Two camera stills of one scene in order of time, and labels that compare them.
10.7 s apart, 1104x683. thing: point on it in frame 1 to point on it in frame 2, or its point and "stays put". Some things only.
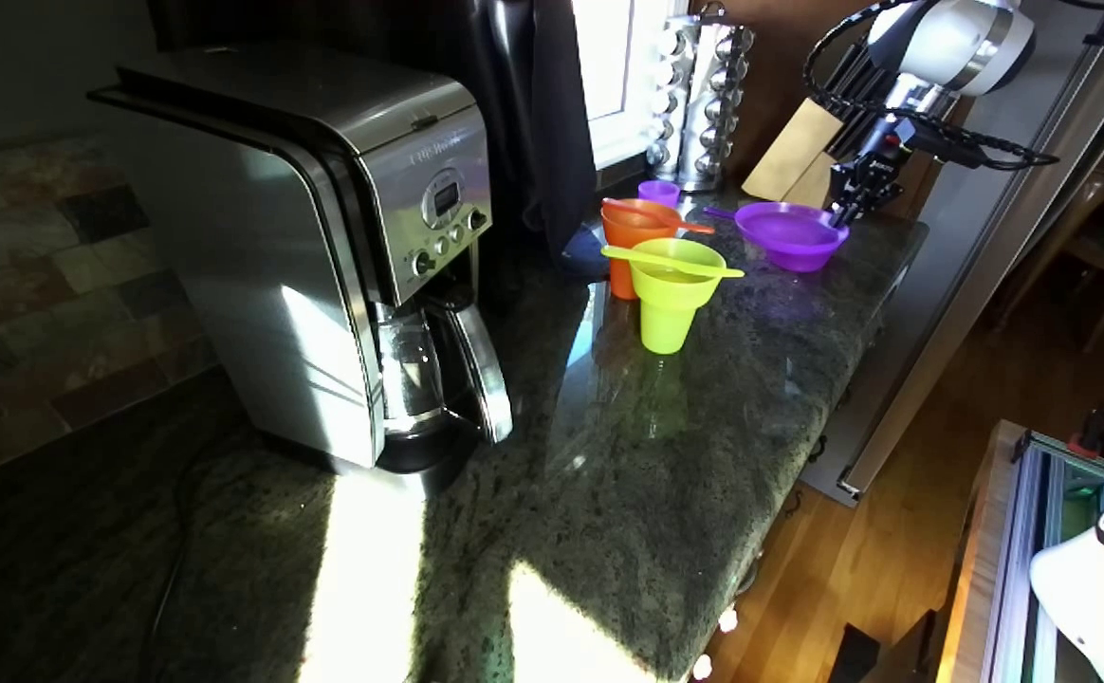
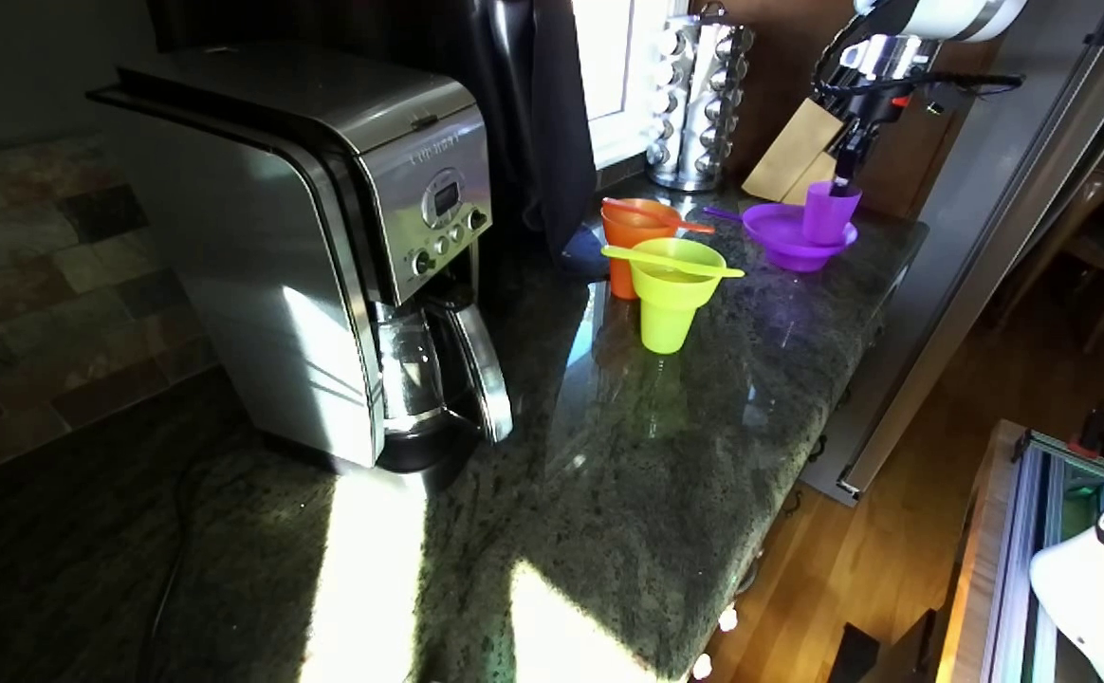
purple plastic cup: (657, 192) to (829, 212)
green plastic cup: (671, 277) stays put
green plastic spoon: (669, 259) stays put
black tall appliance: (540, 141) stays put
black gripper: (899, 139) to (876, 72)
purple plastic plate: (791, 230) stays put
